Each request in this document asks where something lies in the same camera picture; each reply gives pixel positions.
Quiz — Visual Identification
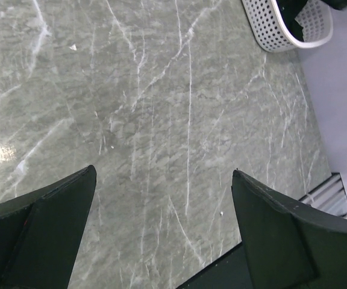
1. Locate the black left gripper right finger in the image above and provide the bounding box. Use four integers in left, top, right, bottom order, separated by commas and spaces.
231, 170, 347, 288

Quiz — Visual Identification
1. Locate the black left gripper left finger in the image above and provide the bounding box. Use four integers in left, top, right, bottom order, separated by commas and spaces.
0, 165, 97, 288

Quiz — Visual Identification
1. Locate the black t shirt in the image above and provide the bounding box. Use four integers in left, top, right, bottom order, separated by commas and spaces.
277, 0, 347, 42

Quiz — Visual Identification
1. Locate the white perforated plastic basket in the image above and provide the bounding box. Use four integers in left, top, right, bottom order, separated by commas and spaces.
242, 1, 333, 52

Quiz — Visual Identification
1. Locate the aluminium table edge rail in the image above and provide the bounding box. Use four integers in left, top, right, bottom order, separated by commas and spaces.
299, 173, 347, 217

